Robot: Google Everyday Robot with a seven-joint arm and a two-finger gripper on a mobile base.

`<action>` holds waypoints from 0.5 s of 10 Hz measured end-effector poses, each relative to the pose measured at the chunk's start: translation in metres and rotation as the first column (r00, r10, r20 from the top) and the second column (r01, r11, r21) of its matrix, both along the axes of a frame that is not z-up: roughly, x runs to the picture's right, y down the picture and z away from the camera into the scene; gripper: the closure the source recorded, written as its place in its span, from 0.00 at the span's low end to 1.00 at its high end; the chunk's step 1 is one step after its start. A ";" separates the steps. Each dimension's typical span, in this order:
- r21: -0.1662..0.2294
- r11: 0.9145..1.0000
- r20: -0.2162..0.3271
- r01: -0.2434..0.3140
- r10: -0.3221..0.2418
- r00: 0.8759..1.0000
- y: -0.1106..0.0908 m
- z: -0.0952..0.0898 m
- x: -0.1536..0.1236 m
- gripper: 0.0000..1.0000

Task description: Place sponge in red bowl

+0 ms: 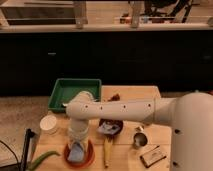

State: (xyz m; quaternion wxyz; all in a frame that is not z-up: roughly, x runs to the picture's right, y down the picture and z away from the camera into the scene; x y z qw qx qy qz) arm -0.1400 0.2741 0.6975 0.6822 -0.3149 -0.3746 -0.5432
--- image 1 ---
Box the black stand post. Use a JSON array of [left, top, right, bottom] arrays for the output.
[[20, 129, 35, 171]]

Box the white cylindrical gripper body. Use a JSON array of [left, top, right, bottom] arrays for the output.
[[68, 119, 89, 151]]

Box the red bowl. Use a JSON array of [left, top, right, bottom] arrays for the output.
[[63, 141, 95, 169]]

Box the dark frying pan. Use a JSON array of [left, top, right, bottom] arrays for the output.
[[98, 119, 123, 136]]

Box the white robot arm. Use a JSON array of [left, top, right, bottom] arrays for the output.
[[66, 92, 213, 171]]

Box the yellow pan handle brush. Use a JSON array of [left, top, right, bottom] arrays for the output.
[[104, 137, 113, 168]]

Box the red brown small object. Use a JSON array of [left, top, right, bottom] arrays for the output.
[[108, 94, 120, 102]]

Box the green vegetable toy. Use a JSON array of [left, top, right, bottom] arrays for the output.
[[28, 151, 60, 171]]

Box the black rectangular box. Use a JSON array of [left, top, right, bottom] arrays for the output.
[[140, 146, 166, 168]]

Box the green plastic tray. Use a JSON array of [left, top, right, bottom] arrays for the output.
[[48, 78, 102, 113]]

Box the small metal cup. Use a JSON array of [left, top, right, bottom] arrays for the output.
[[133, 133, 148, 149]]

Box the white round container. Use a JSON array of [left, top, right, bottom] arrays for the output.
[[40, 115, 57, 134]]

